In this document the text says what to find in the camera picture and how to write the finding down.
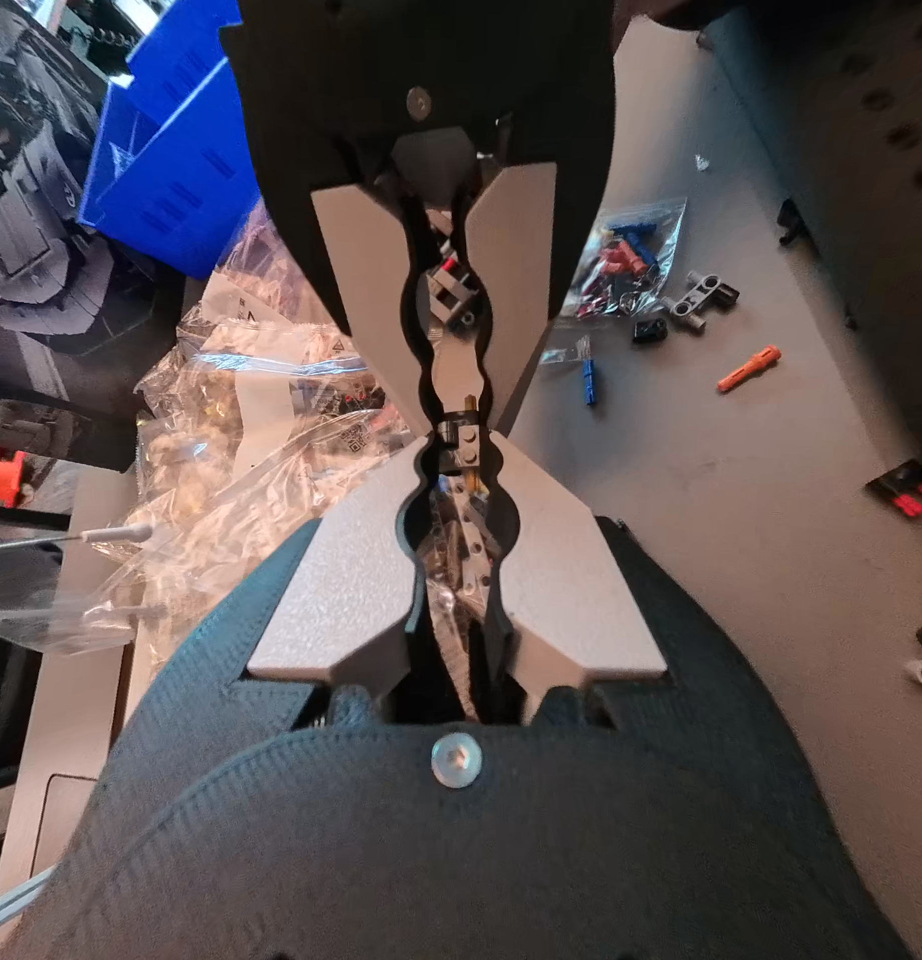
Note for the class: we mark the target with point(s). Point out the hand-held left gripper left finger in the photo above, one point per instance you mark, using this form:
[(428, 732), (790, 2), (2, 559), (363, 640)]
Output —
[(326, 600)]

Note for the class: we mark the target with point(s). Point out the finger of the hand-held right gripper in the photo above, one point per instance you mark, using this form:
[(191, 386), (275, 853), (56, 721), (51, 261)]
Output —
[(363, 262), (517, 247)]

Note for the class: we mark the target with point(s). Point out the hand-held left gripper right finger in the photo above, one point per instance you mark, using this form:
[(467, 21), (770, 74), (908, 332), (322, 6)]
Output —
[(581, 600)]

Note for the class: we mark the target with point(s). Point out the dark grey lego chassis frame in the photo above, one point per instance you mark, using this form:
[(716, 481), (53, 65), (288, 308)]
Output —
[(453, 289)]

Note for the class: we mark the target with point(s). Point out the small clear bag of pins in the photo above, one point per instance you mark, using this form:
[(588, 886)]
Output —
[(633, 255)]

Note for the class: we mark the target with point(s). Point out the blue lego pin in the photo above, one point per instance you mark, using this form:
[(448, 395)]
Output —
[(592, 379)]

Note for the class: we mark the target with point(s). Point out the pile of clear parts bags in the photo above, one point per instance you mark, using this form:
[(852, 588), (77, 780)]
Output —
[(243, 450)]

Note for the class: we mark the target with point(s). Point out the grey block with yellow pins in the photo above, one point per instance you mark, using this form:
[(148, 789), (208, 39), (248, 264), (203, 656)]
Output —
[(461, 442)]

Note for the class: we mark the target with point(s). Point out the orange lego pin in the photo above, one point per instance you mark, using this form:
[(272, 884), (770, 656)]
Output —
[(750, 367)]

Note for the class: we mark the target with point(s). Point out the small black lego piece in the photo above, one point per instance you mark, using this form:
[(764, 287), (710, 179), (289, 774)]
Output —
[(787, 217)]

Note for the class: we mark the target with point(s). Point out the dark lego set box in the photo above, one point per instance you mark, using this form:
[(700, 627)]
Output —
[(40, 225)]

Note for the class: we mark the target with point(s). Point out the clear bag of mixed pieces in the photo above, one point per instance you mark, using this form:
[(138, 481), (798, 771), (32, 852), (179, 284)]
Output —
[(461, 540)]

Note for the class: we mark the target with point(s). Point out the dark grey beam with pins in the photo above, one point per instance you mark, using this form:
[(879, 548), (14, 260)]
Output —
[(701, 296)]

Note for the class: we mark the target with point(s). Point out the blue plastic bin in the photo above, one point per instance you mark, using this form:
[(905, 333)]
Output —
[(175, 45), (183, 187)]

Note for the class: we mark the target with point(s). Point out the orange plastic cone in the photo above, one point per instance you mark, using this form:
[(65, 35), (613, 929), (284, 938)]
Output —
[(3, 480)]

